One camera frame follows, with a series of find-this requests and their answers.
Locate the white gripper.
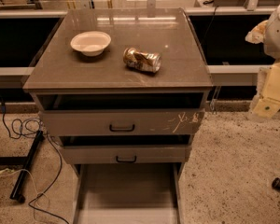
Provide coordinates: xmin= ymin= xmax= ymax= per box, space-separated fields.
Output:
xmin=245 ymin=21 xmax=280 ymax=119

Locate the crushed orange can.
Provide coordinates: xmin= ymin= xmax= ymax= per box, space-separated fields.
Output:
xmin=123 ymin=48 xmax=161 ymax=73

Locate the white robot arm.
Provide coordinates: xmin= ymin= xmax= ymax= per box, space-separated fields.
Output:
xmin=245 ymin=5 xmax=280 ymax=121

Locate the grey drawer cabinet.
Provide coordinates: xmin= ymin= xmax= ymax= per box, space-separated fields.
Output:
xmin=22 ymin=7 xmax=214 ymax=224

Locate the grey top drawer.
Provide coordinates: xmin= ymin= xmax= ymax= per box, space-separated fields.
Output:
xmin=37 ymin=92 xmax=206 ymax=137

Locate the grey drawer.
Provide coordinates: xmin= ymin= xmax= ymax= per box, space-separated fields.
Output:
xmin=73 ymin=163 xmax=184 ymax=224
xmin=60 ymin=135 xmax=192 ymax=164
xmin=37 ymin=92 xmax=206 ymax=137

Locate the grey bottom drawer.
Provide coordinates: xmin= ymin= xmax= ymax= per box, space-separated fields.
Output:
xmin=73 ymin=163 xmax=184 ymax=224

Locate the grey middle drawer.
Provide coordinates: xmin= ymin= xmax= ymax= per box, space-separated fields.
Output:
xmin=60 ymin=135 xmax=192 ymax=164

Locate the white bowl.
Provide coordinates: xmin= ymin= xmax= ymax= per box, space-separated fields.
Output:
xmin=70 ymin=31 xmax=111 ymax=57

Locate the black metal stand leg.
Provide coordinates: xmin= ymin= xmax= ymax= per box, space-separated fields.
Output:
xmin=10 ymin=131 xmax=44 ymax=203

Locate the grey metal rail right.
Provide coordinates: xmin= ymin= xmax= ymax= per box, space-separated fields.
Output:
xmin=208 ymin=65 xmax=269 ymax=87

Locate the grey metal rail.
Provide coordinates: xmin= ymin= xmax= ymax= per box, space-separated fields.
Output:
xmin=208 ymin=65 xmax=269 ymax=87
xmin=0 ymin=67 xmax=34 ymax=89

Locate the white cable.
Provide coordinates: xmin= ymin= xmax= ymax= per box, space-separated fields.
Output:
xmin=0 ymin=167 xmax=50 ymax=222

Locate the grey metal rail left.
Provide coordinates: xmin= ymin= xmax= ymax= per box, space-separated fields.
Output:
xmin=0 ymin=67 xmax=34 ymax=89

